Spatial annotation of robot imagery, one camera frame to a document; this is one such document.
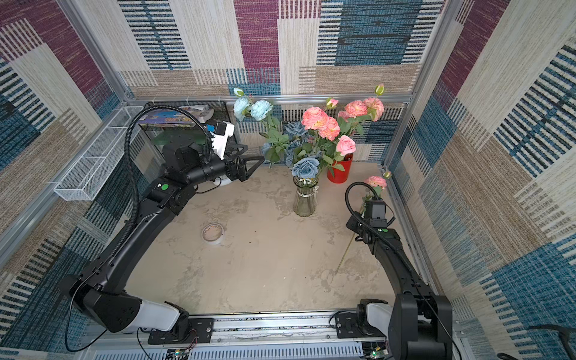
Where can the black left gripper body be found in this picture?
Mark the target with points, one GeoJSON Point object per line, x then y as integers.
{"type": "Point", "coordinates": [231, 172]}

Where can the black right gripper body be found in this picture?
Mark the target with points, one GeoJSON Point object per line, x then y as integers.
{"type": "Point", "coordinates": [369, 198]}

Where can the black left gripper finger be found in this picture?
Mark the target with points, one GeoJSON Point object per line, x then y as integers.
{"type": "Point", "coordinates": [235, 150]}
{"type": "Point", "coordinates": [250, 164]}

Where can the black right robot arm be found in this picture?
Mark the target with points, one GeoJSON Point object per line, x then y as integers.
{"type": "Point", "coordinates": [419, 324]}

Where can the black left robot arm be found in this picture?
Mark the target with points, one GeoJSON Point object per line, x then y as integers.
{"type": "Point", "coordinates": [99, 290]}

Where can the clear glass vase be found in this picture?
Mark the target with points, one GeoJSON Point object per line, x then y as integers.
{"type": "Point", "coordinates": [305, 202]}

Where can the white blue alarm clock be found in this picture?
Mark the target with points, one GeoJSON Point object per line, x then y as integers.
{"type": "Point", "coordinates": [223, 181]}

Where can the light blue rose stem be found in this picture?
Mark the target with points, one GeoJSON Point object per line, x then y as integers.
{"type": "Point", "coordinates": [245, 107]}

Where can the red pencil cup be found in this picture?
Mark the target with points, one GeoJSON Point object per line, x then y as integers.
{"type": "Point", "coordinates": [339, 173]}

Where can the grey blue rose stem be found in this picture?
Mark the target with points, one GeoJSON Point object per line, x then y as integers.
{"type": "Point", "coordinates": [302, 155]}

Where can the white tape roll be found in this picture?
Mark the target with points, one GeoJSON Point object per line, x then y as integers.
{"type": "Point", "coordinates": [213, 233]}

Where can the colourful book on shelf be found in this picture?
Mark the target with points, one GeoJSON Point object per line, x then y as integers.
{"type": "Point", "coordinates": [171, 118]}

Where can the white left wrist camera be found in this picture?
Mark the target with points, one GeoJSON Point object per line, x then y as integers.
{"type": "Point", "coordinates": [220, 132]}

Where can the black wire mesh shelf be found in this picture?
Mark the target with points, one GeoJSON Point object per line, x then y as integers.
{"type": "Point", "coordinates": [191, 135]}

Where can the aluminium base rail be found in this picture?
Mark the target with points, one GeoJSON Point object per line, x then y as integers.
{"type": "Point", "coordinates": [268, 335]}

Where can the white wire mesh basket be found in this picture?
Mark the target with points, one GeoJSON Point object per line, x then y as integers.
{"type": "Point", "coordinates": [88, 174]}

